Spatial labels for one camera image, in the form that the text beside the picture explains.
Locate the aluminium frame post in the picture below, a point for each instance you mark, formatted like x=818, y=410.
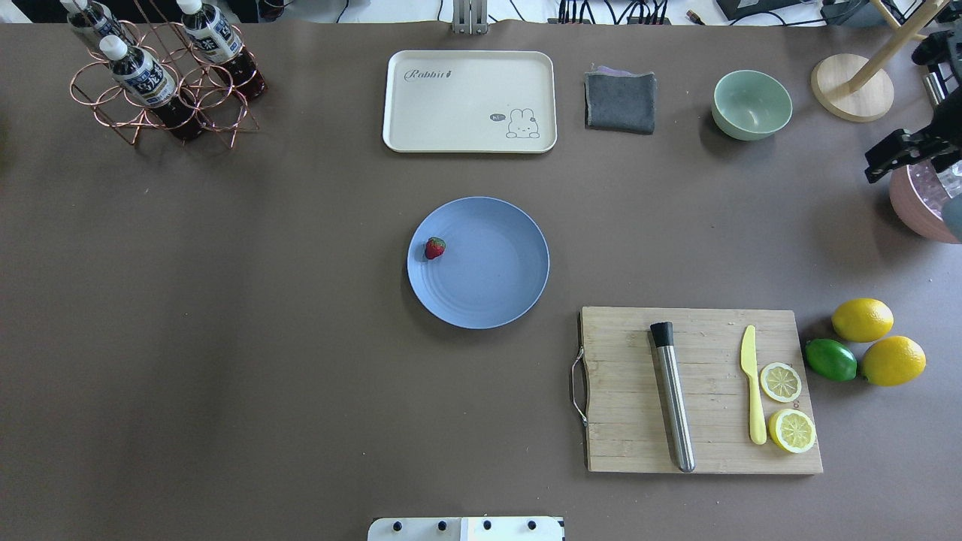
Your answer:
x=470, y=17

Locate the grey folded cloth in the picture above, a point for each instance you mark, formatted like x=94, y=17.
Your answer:
x=620, y=100

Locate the red strawberry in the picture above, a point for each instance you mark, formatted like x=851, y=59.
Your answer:
x=434, y=247

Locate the wooden cutting board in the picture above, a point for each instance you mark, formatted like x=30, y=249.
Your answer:
x=626, y=412

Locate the yellow lemon upper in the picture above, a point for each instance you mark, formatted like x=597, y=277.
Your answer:
x=862, y=320

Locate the blue round plate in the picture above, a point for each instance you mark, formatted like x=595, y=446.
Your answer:
x=495, y=267

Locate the yellow plastic knife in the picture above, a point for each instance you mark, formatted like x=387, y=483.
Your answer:
x=749, y=367

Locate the tea bottle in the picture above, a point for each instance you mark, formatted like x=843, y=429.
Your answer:
x=91, y=21
x=221, y=46
x=148, y=81

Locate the tea bottle back right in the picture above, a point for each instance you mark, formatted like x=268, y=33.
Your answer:
x=221, y=46

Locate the yellow lemon lower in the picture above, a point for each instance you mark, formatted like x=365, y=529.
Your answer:
x=893, y=361

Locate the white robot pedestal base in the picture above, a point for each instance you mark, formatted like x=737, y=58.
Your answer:
x=537, y=527

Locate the lemon slice lower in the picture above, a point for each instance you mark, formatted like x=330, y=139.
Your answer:
x=792, y=430

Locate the green bowl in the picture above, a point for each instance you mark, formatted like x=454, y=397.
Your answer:
x=750, y=105

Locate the wooden cup tree stand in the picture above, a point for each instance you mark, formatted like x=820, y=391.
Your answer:
x=856, y=88

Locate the lemon slice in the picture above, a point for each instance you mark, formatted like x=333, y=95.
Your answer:
x=792, y=430
x=780, y=382

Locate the tea bottle front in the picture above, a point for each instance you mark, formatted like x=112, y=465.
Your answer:
x=148, y=81

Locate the tea bottle back left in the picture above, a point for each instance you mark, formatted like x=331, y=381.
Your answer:
x=91, y=21

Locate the copper wire bottle rack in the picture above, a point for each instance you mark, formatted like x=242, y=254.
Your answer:
x=222, y=111

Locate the lemon slice upper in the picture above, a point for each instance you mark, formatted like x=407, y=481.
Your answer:
x=780, y=382

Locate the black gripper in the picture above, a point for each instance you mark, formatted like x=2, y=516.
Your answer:
x=948, y=120

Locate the yellow lemon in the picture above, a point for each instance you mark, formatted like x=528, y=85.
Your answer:
x=862, y=320
x=893, y=361

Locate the pink ice bowl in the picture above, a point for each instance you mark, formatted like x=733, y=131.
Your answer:
x=918, y=192

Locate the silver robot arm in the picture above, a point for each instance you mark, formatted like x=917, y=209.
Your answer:
x=954, y=218

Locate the cream rabbit tray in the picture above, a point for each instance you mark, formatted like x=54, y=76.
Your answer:
x=470, y=101

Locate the green lime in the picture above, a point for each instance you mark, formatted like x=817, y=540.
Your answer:
x=831, y=359

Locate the steel muddler black tip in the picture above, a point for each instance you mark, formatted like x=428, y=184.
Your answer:
x=680, y=435

